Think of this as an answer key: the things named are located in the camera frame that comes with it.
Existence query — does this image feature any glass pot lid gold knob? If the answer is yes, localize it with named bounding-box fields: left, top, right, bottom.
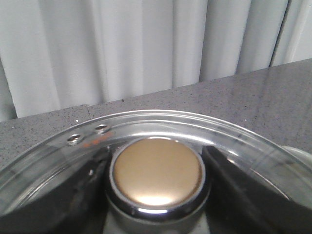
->
left=0, top=110, right=312, bottom=234

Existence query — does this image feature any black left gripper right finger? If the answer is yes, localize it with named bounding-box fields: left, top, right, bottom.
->
left=202, top=146, right=312, bottom=234

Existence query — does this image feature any white pleated curtain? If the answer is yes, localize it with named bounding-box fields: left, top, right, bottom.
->
left=0, top=0, right=312, bottom=120

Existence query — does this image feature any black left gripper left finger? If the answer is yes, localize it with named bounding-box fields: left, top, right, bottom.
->
left=0, top=147, right=110, bottom=234

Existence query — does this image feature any pale green electric cooking pot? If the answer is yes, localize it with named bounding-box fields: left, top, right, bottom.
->
left=281, top=146, right=312, bottom=174

